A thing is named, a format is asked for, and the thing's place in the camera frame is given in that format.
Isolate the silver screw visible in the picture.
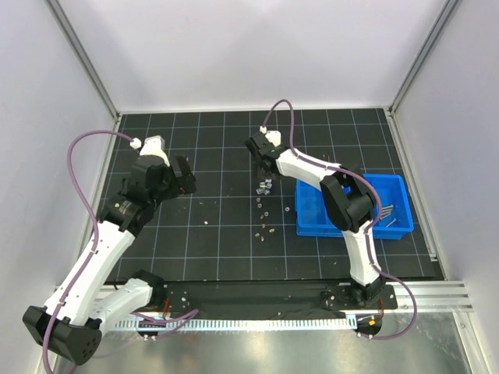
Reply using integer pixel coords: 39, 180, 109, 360
380, 212, 391, 221
381, 205, 394, 215
385, 218, 397, 228

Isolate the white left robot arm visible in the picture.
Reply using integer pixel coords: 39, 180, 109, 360
23, 155, 196, 365

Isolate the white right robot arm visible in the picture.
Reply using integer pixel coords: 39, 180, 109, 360
245, 131, 385, 307

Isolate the blue compartment tray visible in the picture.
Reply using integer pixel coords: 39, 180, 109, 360
295, 174, 414, 240

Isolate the black grid mat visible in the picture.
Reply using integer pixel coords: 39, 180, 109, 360
104, 108, 445, 282

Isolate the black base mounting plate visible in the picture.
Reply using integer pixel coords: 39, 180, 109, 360
165, 280, 398, 320

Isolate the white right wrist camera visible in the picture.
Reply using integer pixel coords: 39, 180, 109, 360
260, 126, 281, 146

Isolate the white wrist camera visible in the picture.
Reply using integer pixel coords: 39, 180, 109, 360
129, 136, 170, 167
260, 126, 281, 146

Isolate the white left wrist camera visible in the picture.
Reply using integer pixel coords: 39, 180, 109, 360
129, 136, 170, 167

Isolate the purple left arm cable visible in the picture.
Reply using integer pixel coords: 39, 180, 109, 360
41, 130, 136, 373

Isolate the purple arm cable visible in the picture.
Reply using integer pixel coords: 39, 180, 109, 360
41, 130, 136, 373
259, 100, 419, 340

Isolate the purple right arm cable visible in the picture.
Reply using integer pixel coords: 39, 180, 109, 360
259, 100, 419, 340

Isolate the white slotted cable duct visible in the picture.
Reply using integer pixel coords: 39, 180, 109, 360
112, 315, 357, 333

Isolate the left aluminium frame post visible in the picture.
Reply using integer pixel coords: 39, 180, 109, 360
44, 0, 119, 120

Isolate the aluminium frame post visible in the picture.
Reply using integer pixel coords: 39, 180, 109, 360
388, 0, 462, 115
44, 0, 119, 120

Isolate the right aluminium frame post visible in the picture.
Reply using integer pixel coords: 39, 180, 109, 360
388, 0, 462, 115

